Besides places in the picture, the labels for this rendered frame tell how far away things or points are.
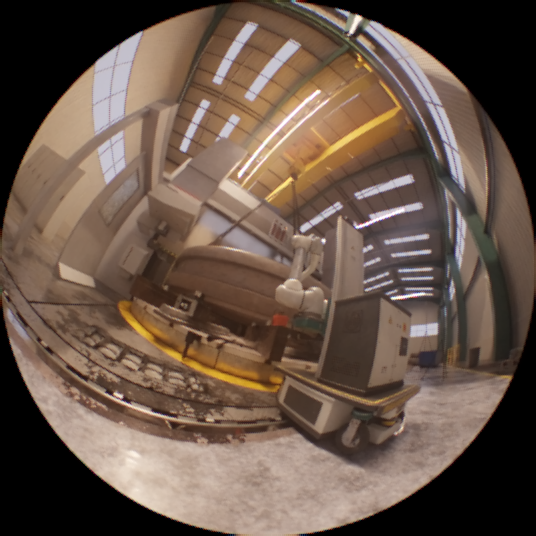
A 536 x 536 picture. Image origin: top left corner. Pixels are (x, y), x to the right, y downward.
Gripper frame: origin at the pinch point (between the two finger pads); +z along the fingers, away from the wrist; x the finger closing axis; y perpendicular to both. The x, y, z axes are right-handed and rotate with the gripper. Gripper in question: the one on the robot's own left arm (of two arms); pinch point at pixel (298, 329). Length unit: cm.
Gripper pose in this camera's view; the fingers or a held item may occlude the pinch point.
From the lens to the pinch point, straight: 155.2
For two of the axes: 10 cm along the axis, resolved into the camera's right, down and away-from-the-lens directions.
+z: -2.8, 8.7, -4.2
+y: -3.8, 3.0, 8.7
